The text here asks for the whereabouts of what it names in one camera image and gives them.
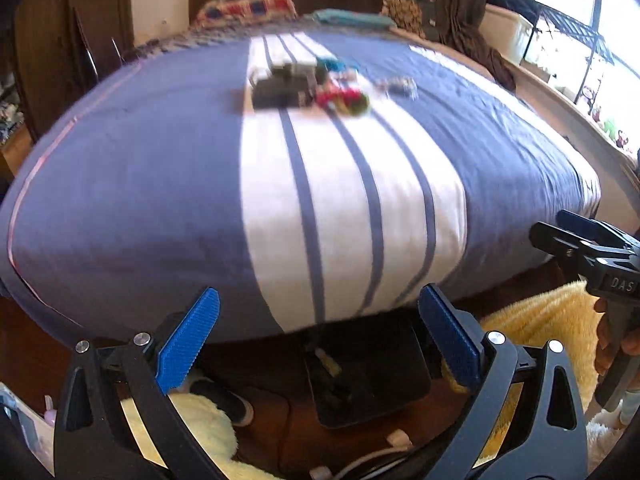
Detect black metal rack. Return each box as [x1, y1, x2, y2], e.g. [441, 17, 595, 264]
[530, 0, 640, 111]

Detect blue grey wrapper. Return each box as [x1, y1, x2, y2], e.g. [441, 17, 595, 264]
[384, 78, 419, 98]

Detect grey small box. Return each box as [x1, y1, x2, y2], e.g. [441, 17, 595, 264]
[272, 59, 318, 80]

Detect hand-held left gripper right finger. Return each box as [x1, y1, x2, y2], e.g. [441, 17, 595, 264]
[417, 283, 588, 480]

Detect brown spotted cushion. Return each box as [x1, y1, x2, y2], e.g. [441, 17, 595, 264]
[382, 0, 441, 36]

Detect red packet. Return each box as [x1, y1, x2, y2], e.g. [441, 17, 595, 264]
[315, 82, 362, 109]

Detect small toys on sill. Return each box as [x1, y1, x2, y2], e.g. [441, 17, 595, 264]
[575, 82, 638, 152]

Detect dark brown wardrobe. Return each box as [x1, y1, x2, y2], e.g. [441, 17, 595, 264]
[14, 0, 136, 141]

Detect teal small packet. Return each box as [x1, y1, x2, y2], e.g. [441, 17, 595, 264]
[315, 56, 353, 74]

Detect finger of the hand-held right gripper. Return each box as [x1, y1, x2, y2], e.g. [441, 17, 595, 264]
[530, 221, 593, 267]
[556, 209, 636, 250]

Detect teal pillow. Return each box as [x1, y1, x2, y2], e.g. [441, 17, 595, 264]
[305, 8, 393, 28]

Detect blue white striped bedspread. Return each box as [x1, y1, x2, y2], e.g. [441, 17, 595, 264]
[0, 25, 602, 337]

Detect person's right hand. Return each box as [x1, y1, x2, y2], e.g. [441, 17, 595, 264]
[594, 297, 621, 377]

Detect black bin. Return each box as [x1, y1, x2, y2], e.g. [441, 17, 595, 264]
[304, 317, 433, 430]

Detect white charger cable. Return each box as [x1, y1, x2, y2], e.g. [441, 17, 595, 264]
[309, 429, 413, 480]

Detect white storage box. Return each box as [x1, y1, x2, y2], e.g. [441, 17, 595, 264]
[479, 4, 535, 66]

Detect black white slipper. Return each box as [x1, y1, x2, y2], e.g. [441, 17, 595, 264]
[189, 379, 256, 427]

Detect dark green bottle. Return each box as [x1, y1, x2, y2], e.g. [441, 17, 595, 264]
[251, 76, 321, 109]

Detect grey patterned bed sheet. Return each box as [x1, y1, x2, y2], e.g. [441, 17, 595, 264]
[125, 17, 313, 61]

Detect red blue patterned pillow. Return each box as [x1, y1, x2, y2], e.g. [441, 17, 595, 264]
[195, 0, 298, 28]

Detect green round item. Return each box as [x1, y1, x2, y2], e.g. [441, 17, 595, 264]
[342, 94, 372, 115]

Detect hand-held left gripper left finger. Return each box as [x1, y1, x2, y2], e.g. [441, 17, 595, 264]
[52, 286, 223, 480]

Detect cream fluffy rug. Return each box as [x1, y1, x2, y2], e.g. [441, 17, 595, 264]
[120, 391, 271, 480]

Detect dark brown hanging cloth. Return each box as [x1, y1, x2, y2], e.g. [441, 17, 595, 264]
[395, 0, 517, 92]

